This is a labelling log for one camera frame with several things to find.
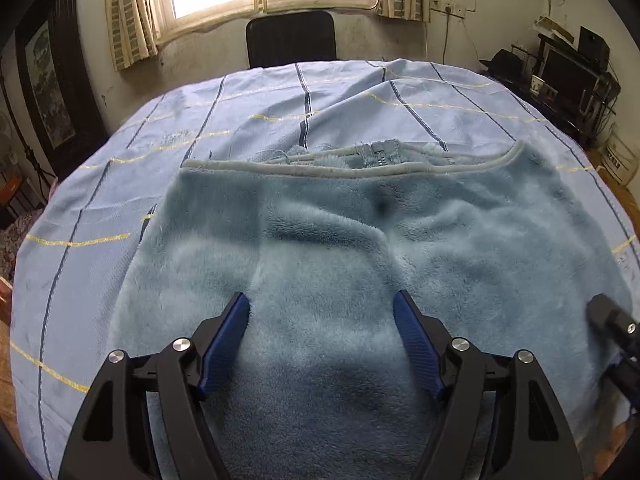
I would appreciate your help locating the black chair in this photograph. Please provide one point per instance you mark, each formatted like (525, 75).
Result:
(291, 40)

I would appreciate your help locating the white plastic bucket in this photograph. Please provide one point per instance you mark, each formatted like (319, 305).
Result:
(617, 160)

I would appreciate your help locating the blue striped bedsheet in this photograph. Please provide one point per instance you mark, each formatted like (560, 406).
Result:
(240, 110)

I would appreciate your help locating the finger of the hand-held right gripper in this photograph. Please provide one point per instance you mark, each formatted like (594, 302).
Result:
(607, 312)

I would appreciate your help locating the black equipment rack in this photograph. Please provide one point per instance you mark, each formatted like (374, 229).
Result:
(565, 80)

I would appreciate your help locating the pink patterned bedding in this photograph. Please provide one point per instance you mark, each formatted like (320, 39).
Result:
(15, 245)

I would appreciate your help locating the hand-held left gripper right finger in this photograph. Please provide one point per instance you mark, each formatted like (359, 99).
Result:
(417, 345)

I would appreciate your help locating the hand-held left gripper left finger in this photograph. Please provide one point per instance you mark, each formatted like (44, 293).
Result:
(225, 345)

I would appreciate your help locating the blue fleece garment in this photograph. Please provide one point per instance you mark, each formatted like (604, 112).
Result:
(325, 250)

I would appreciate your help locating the dark framed picture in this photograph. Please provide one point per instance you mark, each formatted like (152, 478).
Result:
(50, 85)

